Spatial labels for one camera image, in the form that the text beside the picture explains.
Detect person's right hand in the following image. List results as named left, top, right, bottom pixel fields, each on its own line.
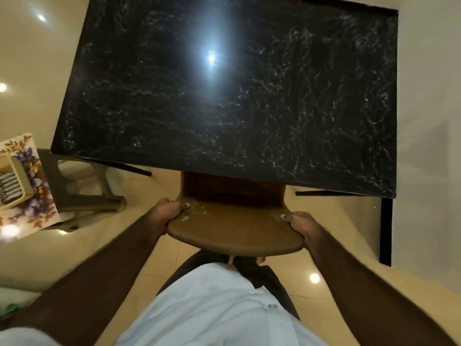
left=280, top=211, right=327, bottom=249

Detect person's left hand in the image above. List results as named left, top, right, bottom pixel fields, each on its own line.
left=147, top=197, right=191, bottom=235

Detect brown plastic chair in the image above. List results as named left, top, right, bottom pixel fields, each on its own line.
left=166, top=171, right=304, bottom=266

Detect person's left forearm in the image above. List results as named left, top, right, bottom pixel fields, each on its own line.
left=11, top=217, right=170, bottom=346

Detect person's right forearm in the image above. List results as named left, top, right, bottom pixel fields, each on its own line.
left=304, top=231, right=459, bottom=346

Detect black table leg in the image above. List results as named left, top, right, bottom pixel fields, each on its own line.
left=103, top=161, right=152, bottom=177
left=379, top=197, right=393, bottom=267

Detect dark trousers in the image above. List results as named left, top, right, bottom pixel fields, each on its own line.
left=158, top=250, right=302, bottom=321

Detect beige plastic stool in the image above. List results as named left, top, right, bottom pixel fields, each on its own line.
left=36, top=148, right=127, bottom=233

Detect white shirt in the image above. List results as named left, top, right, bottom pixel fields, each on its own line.
left=0, top=263, right=329, bottom=346

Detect floral patterned tray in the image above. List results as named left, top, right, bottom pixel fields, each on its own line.
left=0, top=132, right=60, bottom=231

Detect beige plastic basket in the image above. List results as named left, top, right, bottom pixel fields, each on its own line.
left=0, top=155, right=36, bottom=212

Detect white cloth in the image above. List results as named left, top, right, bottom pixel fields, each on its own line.
left=0, top=286, right=42, bottom=307

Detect green object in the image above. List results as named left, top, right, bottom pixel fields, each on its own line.
left=0, top=303, right=23, bottom=320

